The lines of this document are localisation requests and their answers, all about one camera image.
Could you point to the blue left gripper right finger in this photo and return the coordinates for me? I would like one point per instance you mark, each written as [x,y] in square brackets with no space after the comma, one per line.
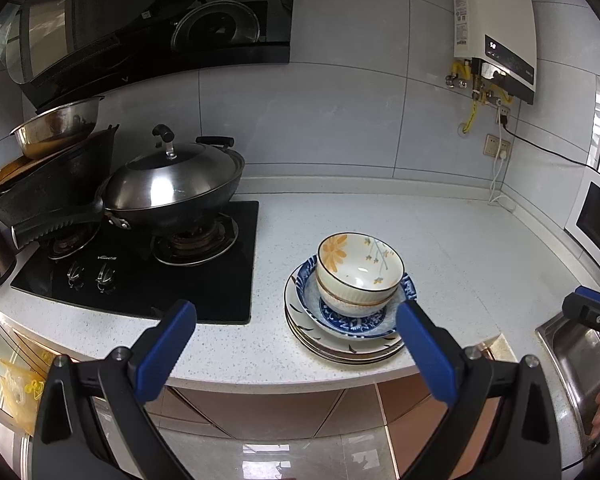
[433,350]

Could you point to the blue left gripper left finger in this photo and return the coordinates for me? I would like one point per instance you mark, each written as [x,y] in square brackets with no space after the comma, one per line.
[158,349]

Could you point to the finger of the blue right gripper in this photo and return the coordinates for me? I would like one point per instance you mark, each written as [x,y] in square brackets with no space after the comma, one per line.
[581,309]
[589,293]

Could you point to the blue patterned bowl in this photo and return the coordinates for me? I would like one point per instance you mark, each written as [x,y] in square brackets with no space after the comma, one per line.
[377,325]

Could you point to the white brown-rimmed bowl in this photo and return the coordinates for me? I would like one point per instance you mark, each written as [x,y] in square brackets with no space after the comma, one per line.
[351,308]

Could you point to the flower pattern bowl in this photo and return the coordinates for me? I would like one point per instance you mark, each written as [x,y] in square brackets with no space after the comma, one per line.
[358,267]

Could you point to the mandala pattern plate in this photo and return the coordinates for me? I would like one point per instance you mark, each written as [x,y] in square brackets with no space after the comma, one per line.
[343,350]

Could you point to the stainless steel sink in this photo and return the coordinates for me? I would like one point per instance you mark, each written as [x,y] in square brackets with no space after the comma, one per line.
[574,350]

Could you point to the white microwave oven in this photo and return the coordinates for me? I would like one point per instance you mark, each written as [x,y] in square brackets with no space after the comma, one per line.
[583,223]

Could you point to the black gas stove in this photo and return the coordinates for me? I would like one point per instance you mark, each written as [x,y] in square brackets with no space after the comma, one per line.
[106,269]

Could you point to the yellow plastic bag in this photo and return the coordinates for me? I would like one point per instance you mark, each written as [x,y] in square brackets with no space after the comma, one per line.
[22,392]

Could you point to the steel wok lid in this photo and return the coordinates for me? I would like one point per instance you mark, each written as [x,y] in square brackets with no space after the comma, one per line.
[204,174]

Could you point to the black wok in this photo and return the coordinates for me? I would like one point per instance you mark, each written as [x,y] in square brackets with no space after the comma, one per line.
[27,231]

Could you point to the black frying pan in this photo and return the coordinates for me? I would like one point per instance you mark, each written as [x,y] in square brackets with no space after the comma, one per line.
[69,178]

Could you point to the steel mixing bowl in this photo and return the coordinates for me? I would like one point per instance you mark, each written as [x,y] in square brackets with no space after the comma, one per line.
[57,128]

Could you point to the white water heater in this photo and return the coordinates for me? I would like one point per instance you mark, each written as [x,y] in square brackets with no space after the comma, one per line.
[496,41]

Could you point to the black range hood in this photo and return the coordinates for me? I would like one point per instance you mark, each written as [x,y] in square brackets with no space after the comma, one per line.
[59,51]

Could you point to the beige wall socket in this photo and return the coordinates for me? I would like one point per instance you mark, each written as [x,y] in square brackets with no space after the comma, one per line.
[496,147]

